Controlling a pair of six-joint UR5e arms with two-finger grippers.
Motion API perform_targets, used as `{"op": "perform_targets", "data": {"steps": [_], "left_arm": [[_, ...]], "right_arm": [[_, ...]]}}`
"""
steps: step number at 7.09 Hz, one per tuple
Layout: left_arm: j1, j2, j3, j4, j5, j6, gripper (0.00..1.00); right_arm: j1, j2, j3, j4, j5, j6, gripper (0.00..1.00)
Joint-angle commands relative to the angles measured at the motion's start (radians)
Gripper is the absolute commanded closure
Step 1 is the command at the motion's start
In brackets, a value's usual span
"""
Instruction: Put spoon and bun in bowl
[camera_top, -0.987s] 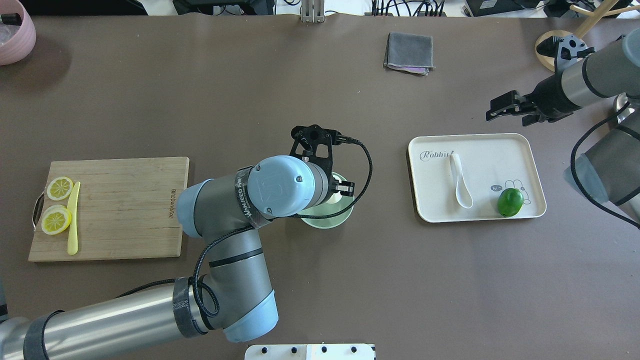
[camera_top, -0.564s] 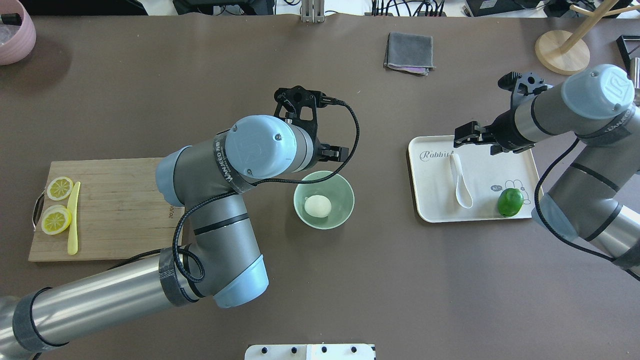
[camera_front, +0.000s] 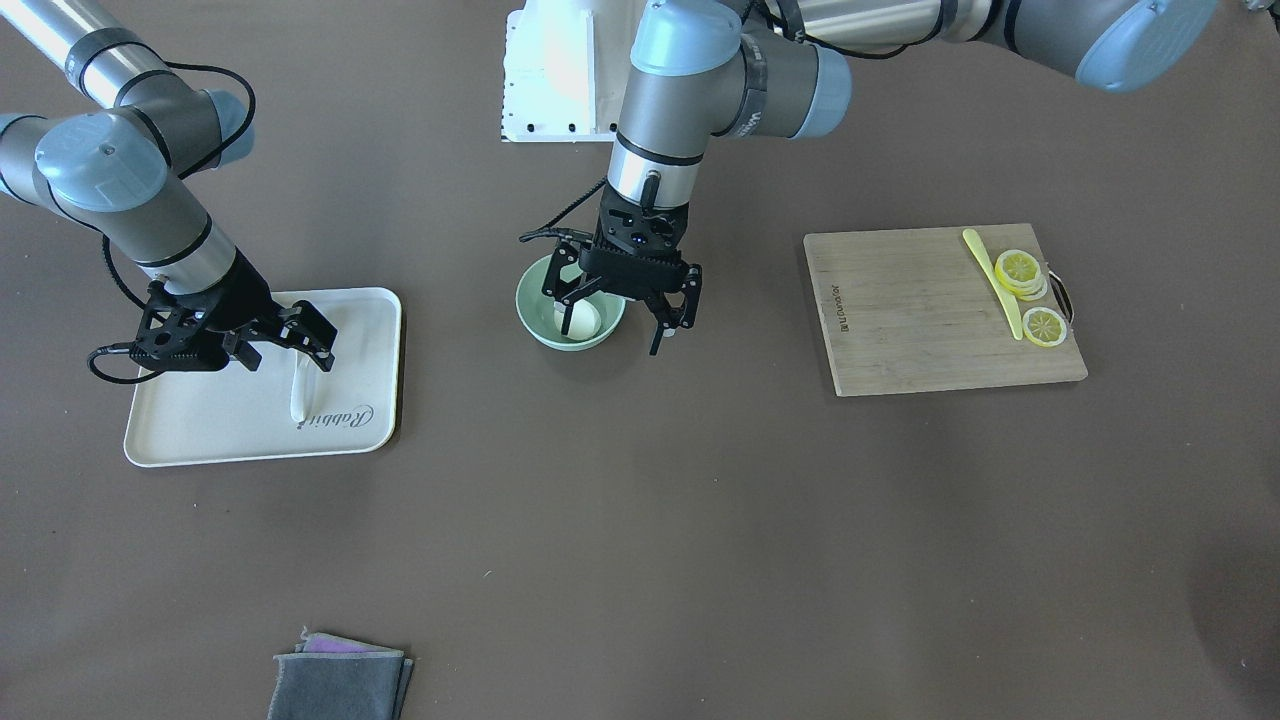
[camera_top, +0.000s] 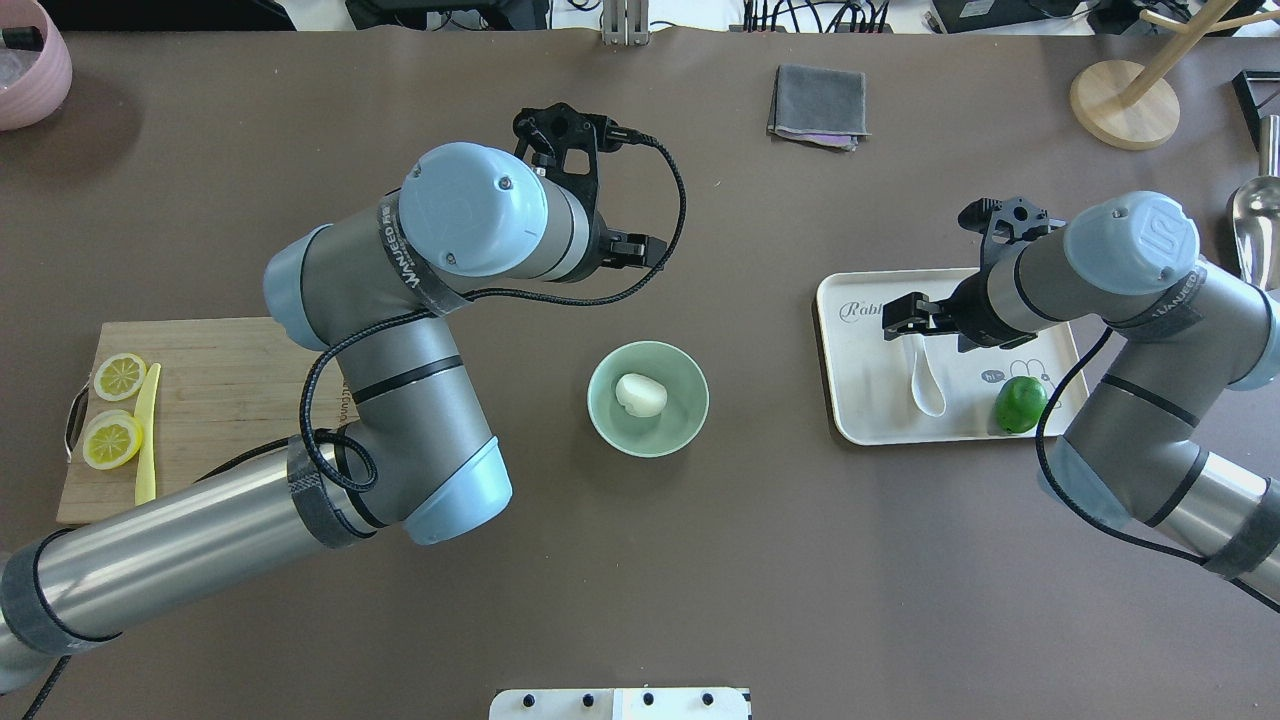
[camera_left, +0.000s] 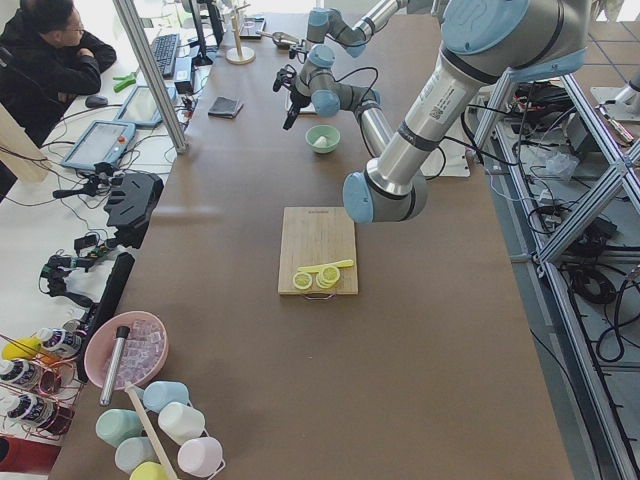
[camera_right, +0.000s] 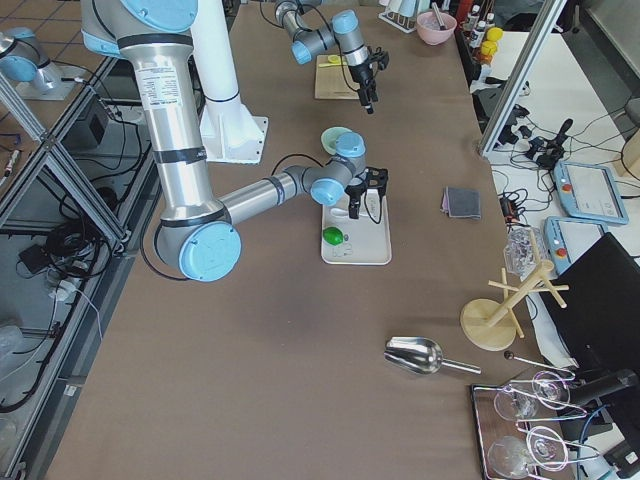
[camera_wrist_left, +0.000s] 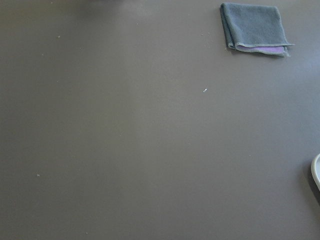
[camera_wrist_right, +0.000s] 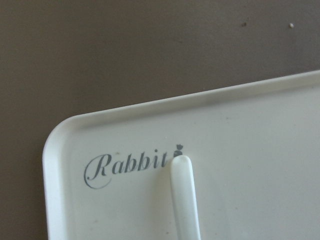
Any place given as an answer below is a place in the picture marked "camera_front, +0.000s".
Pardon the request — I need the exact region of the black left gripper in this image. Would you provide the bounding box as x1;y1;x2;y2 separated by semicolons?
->
543;184;703;356

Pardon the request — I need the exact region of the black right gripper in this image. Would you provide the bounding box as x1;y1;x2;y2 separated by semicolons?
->
131;251;338;373

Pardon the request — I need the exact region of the white steamed bun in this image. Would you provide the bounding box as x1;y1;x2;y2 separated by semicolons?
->
553;300;603;343

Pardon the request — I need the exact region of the white ceramic soup spoon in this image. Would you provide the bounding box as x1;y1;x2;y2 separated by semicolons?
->
289;355;312;423

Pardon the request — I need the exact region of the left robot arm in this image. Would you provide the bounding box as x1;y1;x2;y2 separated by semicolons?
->
535;1;1217;348

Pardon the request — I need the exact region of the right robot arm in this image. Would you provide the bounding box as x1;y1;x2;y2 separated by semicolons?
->
3;1;338;382

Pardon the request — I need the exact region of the light green ceramic bowl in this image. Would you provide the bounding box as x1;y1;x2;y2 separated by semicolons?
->
516;254;627;352

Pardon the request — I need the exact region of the cream rabbit serving tray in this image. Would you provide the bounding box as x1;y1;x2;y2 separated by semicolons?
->
123;287;403;468

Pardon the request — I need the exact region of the wooden cutting board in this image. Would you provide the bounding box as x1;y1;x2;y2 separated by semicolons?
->
803;225;1088;397

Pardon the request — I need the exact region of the folded grey cloth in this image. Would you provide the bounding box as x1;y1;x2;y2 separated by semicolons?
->
268;630;415;719

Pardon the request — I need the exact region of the yellow plastic knife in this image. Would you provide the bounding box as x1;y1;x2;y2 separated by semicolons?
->
963;227;1024;340

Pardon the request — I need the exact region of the lower lemon slice stack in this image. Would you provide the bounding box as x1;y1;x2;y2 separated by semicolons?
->
995;249;1048;302

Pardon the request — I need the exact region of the upper lemon slice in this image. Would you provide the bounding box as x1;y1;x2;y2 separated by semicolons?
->
1021;306;1070;348

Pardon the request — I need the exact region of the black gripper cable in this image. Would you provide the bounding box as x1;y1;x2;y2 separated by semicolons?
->
87;61;259;386

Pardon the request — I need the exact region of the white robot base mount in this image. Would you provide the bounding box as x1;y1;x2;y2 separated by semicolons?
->
500;1;645;143

